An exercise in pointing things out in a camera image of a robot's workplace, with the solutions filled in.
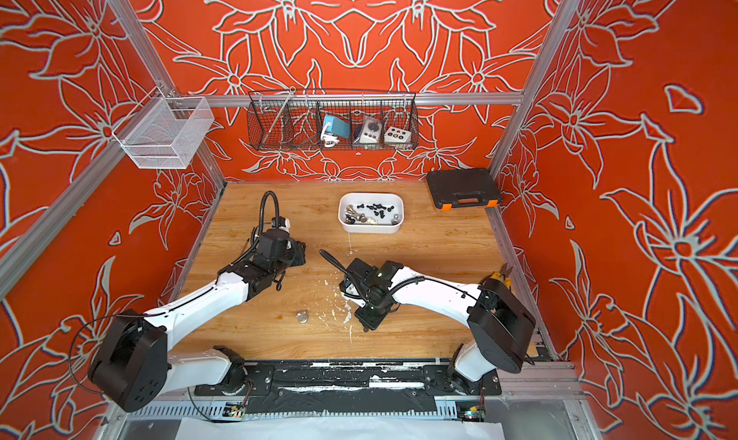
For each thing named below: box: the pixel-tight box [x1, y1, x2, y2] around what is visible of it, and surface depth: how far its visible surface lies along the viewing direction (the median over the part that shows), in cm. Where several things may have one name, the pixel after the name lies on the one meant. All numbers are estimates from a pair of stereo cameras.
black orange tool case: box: [426, 168, 502, 212], surface depth 119 cm
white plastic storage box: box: [337, 192, 405, 235], surface depth 109 cm
